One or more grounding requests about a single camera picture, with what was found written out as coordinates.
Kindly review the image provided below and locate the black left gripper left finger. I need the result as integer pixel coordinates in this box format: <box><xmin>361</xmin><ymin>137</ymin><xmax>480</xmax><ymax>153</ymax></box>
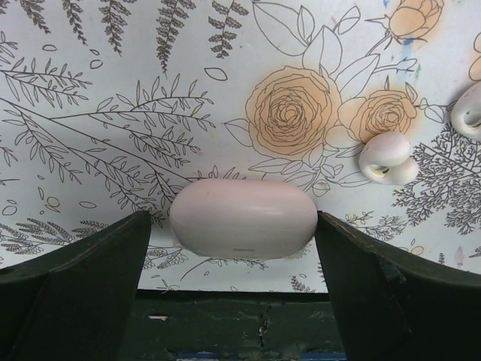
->
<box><xmin>1</xmin><ymin>211</ymin><xmax>151</xmax><ymax>360</ymax></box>

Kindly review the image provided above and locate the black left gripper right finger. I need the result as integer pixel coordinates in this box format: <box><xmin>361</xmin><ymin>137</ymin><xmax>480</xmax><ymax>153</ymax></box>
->
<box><xmin>316</xmin><ymin>211</ymin><xmax>480</xmax><ymax>360</ymax></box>

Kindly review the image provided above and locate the white earbud charging case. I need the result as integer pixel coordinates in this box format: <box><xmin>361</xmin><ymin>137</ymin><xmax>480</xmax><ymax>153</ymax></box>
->
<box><xmin>169</xmin><ymin>178</ymin><xmax>318</xmax><ymax>259</ymax></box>

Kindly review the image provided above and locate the white earbud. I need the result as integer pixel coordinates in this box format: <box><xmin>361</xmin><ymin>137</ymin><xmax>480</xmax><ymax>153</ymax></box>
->
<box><xmin>450</xmin><ymin>82</ymin><xmax>480</xmax><ymax>142</ymax></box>
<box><xmin>358</xmin><ymin>132</ymin><xmax>419</xmax><ymax>186</ymax></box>

